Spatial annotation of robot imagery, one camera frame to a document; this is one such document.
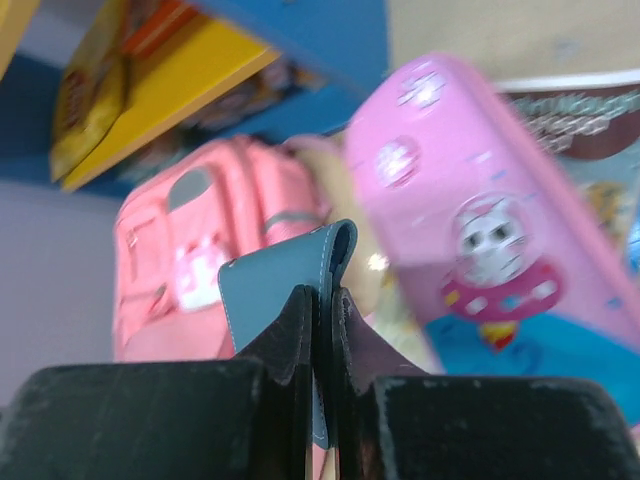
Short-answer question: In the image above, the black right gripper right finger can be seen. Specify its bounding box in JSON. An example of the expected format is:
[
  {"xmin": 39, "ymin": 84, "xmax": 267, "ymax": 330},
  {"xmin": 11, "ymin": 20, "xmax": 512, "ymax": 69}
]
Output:
[{"xmin": 331, "ymin": 289, "xmax": 639, "ymax": 479}]

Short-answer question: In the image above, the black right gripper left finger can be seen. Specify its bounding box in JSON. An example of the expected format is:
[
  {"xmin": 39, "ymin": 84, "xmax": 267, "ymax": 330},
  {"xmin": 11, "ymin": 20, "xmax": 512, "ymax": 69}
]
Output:
[{"xmin": 1, "ymin": 285, "xmax": 313, "ymax": 479}]

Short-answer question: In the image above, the teal leather card wallet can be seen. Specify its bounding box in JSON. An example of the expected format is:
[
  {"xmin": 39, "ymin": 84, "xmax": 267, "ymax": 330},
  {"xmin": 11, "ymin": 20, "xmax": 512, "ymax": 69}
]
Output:
[{"xmin": 219, "ymin": 219, "xmax": 358, "ymax": 450}]

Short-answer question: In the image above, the pink student backpack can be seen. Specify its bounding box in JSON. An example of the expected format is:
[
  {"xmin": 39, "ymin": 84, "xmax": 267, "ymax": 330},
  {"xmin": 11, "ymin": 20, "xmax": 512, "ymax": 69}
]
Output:
[{"xmin": 113, "ymin": 136, "xmax": 328, "ymax": 362}]

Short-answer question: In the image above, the pink blue pencil case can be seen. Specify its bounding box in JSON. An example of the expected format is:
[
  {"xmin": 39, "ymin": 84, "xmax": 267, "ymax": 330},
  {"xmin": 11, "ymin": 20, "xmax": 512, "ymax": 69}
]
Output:
[{"xmin": 345, "ymin": 54, "xmax": 639, "ymax": 342}]

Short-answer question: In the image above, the illustrated children's book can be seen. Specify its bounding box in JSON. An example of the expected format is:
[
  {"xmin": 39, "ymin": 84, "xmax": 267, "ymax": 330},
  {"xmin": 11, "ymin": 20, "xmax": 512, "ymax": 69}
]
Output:
[{"xmin": 379, "ymin": 69, "xmax": 640, "ymax": 381}]

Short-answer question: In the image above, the yellow snack packet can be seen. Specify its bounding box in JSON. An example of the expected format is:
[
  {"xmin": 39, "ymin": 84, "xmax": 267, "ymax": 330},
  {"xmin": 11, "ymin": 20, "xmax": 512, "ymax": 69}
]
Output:
[{"xmin": 49, "ymin": 1, "xmax": 128, "ymax": 182}]

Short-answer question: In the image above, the blue shelf with coloured boards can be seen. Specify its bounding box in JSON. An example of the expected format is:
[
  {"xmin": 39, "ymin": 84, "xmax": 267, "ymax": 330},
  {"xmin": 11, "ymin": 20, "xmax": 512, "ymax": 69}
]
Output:
[{"xmin": 1, "ymin": 1, "xmax": 390, "ymax": 195}]

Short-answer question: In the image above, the orange flat box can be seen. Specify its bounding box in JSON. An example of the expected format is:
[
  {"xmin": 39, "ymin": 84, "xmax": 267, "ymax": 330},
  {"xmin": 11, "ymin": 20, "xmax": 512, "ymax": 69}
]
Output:
[{"xmin": 122, "ymin": 0, "xmax": 199, "ymax": 58}]

